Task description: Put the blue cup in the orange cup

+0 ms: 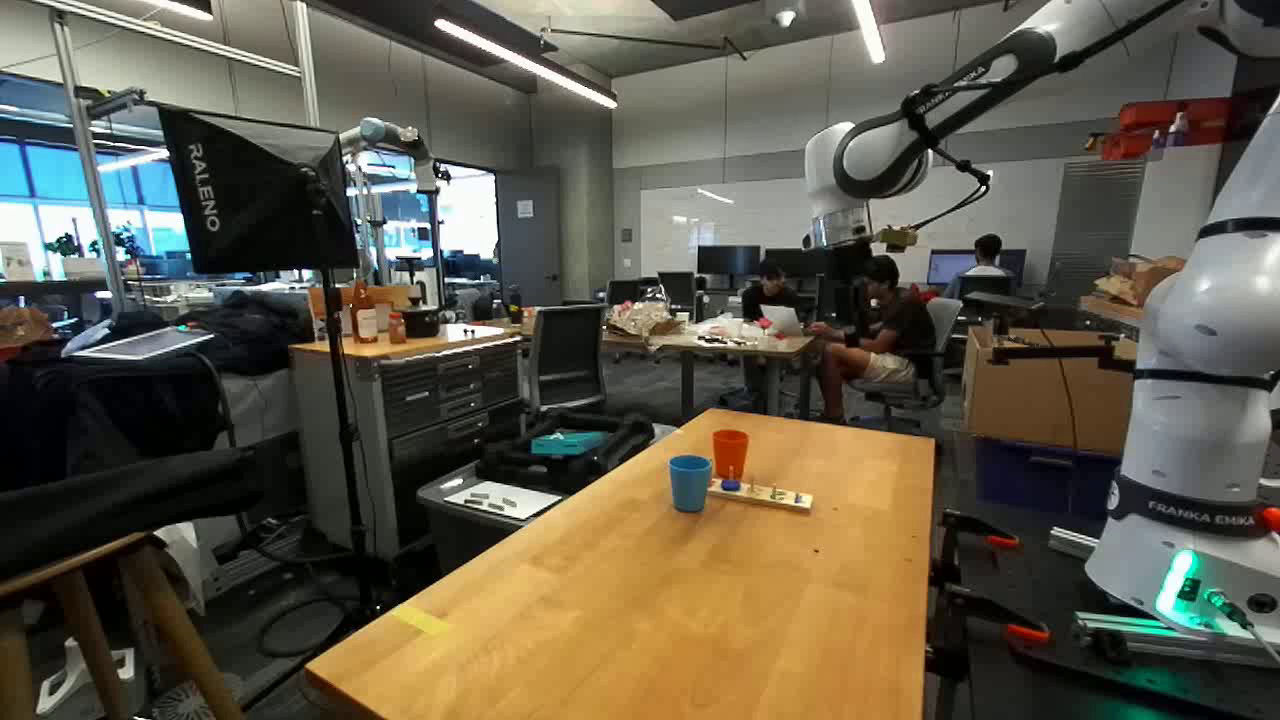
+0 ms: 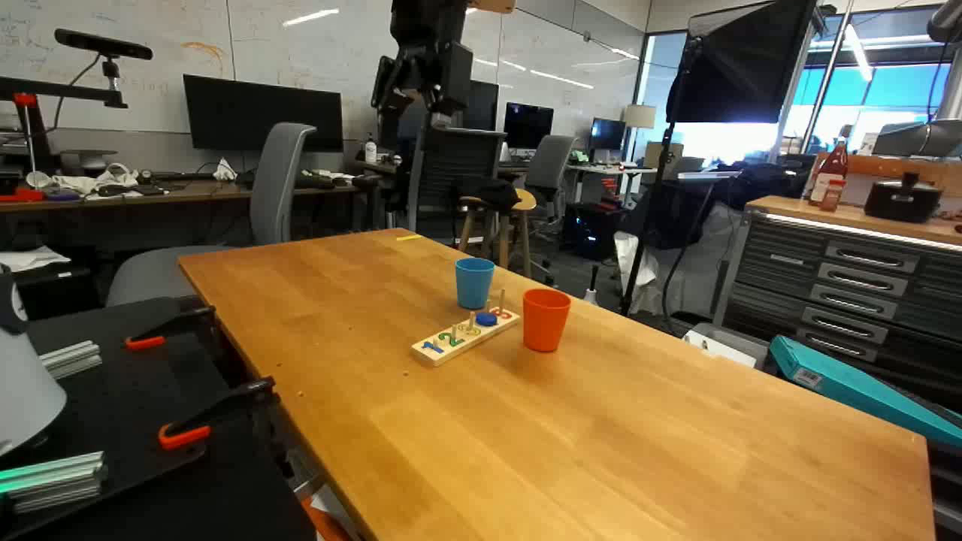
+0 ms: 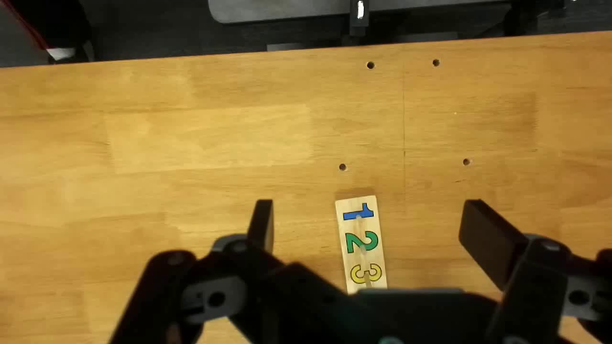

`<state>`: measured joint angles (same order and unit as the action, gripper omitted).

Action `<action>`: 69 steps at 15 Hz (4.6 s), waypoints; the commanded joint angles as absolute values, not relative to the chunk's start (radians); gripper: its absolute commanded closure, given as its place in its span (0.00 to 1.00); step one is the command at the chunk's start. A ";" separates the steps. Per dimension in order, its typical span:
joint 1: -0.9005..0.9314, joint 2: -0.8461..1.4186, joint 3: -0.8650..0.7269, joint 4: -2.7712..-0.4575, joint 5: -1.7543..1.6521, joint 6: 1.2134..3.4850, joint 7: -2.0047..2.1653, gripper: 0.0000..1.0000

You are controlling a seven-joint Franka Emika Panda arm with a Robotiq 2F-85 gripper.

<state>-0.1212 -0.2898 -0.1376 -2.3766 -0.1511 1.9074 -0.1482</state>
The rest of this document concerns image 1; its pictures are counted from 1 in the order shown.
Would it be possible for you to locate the seated person dark shirt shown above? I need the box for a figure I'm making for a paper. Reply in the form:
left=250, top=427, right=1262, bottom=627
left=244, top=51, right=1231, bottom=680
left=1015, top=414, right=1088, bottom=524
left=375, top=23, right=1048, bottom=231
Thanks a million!
left=814, top=257, right=937, bottom=424

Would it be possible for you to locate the wooden stool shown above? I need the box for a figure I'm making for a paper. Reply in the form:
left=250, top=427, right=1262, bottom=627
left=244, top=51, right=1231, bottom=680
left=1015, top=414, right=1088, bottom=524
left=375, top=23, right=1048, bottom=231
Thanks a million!
left=0, top=528, right=254, bottom=720

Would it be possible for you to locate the background person white shirt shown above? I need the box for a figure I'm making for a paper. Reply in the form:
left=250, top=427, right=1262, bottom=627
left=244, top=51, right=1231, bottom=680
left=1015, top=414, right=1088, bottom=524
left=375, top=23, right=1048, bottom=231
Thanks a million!
left=962, top=231, right=1009, bottom=286

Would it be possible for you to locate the grey plastic case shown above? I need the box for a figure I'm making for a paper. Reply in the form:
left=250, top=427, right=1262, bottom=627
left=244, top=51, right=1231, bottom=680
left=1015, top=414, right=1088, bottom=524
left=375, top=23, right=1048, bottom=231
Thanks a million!
left=415, top=466, right=562, bottom=572

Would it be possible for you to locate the grey drawer cabinet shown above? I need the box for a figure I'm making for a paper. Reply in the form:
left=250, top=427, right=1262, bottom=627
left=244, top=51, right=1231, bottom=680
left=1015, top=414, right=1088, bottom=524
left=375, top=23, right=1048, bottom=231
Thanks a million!
left=291, top=323, right=525, bottom=561

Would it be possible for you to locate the black softbox light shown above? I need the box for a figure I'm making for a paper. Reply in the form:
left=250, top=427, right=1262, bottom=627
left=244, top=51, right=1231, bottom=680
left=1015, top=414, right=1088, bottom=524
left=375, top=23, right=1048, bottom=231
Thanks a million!
left=158, top=106, right=358, bottom=274

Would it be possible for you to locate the black bag with teal item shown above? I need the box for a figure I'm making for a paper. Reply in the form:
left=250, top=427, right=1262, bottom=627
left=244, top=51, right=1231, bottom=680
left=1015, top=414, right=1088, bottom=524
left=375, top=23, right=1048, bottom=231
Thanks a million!
left=477, top=414, right=655, bottom=497

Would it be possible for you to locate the blue storage bin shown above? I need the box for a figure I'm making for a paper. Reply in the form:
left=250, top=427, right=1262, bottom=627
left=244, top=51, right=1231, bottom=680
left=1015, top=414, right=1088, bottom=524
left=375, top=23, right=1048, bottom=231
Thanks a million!
left=976, top=442, right=1118, bottom=520

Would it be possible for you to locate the cardboard box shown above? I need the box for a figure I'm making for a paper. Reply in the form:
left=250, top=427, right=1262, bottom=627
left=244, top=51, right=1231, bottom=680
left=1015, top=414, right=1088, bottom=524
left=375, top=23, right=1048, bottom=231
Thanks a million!
left=965, top=327, right=1133, bottom=456

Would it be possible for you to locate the orange plastic cup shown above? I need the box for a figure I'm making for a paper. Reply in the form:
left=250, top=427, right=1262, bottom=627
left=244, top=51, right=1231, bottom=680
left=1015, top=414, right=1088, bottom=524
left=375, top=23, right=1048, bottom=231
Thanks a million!
left=712, top=427, right=747, bottom=492

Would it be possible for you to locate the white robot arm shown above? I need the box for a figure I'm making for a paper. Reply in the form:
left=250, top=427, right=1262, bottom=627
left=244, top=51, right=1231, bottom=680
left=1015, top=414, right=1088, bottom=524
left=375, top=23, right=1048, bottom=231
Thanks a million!
left=804, top=0, right=1280, bottom=637

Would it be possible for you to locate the black office chair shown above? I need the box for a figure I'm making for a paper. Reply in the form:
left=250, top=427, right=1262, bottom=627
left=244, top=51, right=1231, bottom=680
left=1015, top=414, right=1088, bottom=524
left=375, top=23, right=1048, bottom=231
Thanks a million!
left=532, top=304, right=604, bottom=414

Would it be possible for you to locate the yellow tape piece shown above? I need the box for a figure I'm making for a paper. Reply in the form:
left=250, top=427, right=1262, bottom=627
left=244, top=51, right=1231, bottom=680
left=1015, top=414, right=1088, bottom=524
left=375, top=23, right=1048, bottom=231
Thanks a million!
left=391, top=609, right=448, bottom=637

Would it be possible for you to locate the white flat strip board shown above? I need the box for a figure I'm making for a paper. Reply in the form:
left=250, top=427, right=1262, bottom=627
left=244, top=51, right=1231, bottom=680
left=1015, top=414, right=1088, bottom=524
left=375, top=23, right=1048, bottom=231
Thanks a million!
left=707, top=482, right=818, bottom=513

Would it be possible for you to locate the orange handled clamp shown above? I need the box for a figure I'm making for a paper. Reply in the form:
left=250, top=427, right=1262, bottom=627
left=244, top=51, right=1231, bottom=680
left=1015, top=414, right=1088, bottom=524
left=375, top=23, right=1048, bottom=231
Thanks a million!
left=930, top=509, right=1056, bottom=686

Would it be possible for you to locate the blue plastic cup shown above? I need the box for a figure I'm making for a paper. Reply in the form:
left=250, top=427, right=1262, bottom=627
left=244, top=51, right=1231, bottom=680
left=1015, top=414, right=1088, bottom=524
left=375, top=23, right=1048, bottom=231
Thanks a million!
left=670, top=456, right=712, bottom=513

